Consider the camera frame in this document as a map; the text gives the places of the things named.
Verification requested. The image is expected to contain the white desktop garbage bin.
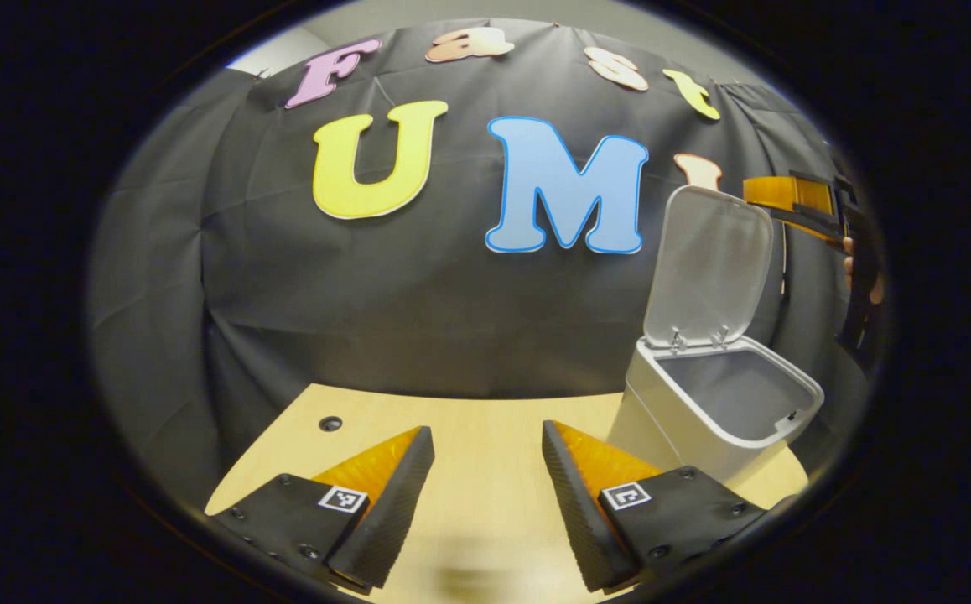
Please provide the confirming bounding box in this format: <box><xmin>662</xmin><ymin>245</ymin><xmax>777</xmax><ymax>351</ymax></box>
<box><xmin>605</xmin><ymin>185</ymin><xmax>825</xmax><ymax>486</ymax></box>

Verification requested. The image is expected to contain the black backdrop cloth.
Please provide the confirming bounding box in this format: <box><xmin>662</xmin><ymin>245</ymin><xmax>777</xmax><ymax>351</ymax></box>
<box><xmin>87</xmin><ymin>17</ymin><xmax>872</xmax><ymax>504</ymax></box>

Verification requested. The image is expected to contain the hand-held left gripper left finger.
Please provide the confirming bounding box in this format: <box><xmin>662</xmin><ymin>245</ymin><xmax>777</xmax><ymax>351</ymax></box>
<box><xmin>209</xmin><ymin>425</ymin><xmax>436</xmax><ymax>596</ymax></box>

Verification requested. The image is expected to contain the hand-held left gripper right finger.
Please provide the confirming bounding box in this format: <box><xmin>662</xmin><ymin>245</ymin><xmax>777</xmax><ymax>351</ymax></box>
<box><xmin>541</xmin><ymin>419</ymin><xmax>767</xmax><ymax>593</ymax></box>

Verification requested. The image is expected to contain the wooden desktop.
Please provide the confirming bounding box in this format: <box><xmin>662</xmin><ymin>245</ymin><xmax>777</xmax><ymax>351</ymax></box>
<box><xmin>205</xmin><ymin>384</ymin><xmax>811</xmax><ymax>604</ymax></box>

